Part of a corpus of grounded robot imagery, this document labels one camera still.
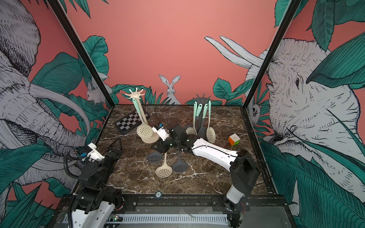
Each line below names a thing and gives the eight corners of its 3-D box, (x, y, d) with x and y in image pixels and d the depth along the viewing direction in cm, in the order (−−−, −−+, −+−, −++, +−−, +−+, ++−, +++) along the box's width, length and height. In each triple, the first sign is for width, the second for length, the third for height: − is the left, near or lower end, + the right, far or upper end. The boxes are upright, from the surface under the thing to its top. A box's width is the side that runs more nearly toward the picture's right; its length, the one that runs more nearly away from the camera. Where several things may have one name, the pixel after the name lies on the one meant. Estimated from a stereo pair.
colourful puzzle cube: (232, 147, 99) (235, 143, 94) (227, 140, 102) (229, 136, 97) (239, 143, 101) (241, 139, 96) (233, 137, 104) (235, 133, 99)
